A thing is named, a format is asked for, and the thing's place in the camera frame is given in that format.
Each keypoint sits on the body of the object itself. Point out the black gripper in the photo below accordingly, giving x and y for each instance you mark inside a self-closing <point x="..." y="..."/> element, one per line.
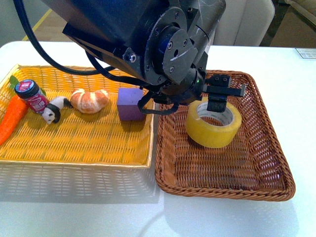
<point x="217" y="87"/>

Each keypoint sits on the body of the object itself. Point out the yellow tape roll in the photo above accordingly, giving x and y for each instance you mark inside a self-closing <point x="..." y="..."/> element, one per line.
<point x="212" y="129"/>

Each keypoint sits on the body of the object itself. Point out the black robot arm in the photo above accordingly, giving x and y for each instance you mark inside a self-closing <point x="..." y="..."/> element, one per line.
<point x="161" y="44"/>

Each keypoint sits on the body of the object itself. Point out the brown wicker basket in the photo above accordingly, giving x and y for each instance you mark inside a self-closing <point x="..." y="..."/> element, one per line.
<point x="252" y="166"/>

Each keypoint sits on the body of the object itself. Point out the yellow wicker basket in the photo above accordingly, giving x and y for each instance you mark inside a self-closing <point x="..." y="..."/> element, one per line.
<point x="99" y="139"/>

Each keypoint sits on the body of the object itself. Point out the grey chair right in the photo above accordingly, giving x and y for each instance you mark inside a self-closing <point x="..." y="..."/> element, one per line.
<point x="244" y="22"/>

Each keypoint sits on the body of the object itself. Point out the purple foam block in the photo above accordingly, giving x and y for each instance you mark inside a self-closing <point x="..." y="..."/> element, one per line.
<point x="127" y="104"/>

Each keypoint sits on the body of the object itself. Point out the table label sticker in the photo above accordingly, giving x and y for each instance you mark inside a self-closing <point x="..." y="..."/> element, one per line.
<point x="307" y="53"/>

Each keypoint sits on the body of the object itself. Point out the croissant bread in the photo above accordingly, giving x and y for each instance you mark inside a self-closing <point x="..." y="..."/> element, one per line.
<point x="89" y="102"/>

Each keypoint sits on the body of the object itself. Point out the brown sofa cushion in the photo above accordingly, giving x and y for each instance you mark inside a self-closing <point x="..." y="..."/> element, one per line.
<point x="307" y="8"/>

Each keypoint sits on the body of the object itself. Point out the toy panda figure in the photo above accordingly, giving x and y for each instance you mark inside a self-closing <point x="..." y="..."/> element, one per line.
<point x="51" y="113"/>

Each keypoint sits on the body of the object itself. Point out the small red-label jar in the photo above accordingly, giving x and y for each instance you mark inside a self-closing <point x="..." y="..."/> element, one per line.
<point x="29" y="91"/>

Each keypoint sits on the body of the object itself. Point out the orange toy carrot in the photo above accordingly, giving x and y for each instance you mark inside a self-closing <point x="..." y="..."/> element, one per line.
<point x="16" y="110"/>

